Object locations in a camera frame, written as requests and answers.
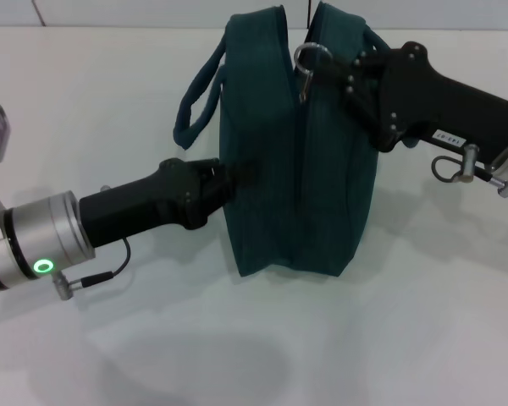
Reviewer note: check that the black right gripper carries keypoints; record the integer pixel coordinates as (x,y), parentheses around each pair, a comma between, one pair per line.
(440,101)

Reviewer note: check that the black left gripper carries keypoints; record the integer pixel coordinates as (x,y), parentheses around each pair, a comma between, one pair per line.
(148,203)

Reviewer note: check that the dark teal insulated lunch bag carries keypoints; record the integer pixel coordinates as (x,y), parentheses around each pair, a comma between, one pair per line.
(296,169)

